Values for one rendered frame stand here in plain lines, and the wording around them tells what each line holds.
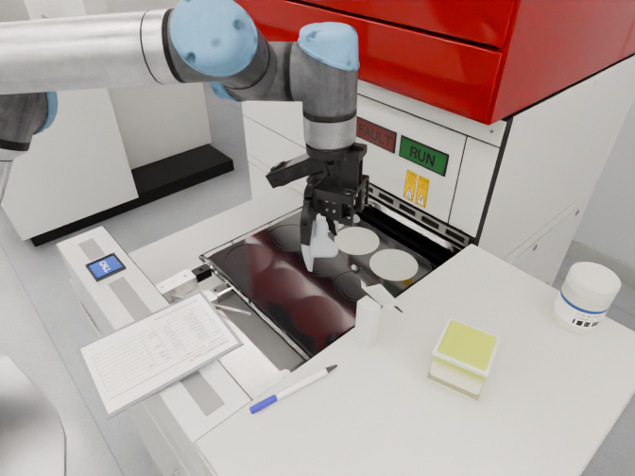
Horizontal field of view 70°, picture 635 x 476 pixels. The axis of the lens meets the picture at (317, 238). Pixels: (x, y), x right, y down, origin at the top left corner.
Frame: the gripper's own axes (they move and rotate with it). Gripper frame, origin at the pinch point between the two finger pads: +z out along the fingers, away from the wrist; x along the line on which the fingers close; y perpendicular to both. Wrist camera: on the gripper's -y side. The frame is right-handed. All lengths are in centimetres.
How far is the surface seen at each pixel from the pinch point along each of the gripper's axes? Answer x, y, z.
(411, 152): 29.0, 7.6, -6.3
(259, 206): 34, -34, 20
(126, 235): 83, -157, 98
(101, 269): -14.6, -38.0, 6.1
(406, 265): 17.6, 11.7, 13.7
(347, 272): 10.6, 1.1, 13.5
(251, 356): -14.6, -6.7, 15.5
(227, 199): 137, -126, 98
